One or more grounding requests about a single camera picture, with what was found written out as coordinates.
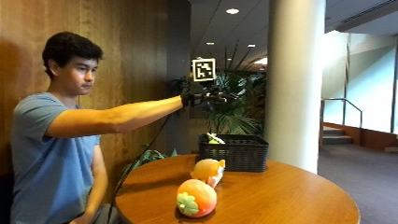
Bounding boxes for black woven basket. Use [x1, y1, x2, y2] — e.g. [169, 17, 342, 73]
[197, 133, 270, 174]

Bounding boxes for white round column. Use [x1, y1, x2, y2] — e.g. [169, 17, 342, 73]
[262, 0, 328, 175]

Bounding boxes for stair steps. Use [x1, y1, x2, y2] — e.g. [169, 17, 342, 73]
[321, 125, 354, 146]

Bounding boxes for the person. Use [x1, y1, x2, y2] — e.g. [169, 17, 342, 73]
[9, 31, 197, 224]

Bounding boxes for orange peach soft toy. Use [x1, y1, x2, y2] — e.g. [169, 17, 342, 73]
[176, 178, 218, 219]

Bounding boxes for metal stair handrail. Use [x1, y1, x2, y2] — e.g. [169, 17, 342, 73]
[318, 97, 365, 147]

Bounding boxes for small green leafy plant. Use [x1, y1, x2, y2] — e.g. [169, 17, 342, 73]
[121, 147, 180, 179]

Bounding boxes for orange fish soft toy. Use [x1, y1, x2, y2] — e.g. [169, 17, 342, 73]
[189, 158, 228, 189]

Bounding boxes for green and white soft toy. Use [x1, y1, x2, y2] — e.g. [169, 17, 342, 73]
[205, 132, 226, 146]

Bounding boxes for large green potted plant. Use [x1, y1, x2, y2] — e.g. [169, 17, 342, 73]
[167, 40, 269, 136]

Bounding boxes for black glove cable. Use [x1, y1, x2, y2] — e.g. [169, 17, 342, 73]
[105, 113, 173, 224]

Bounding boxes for white marker cube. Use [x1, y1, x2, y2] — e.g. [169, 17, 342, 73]
[191, 57, 218, 83]

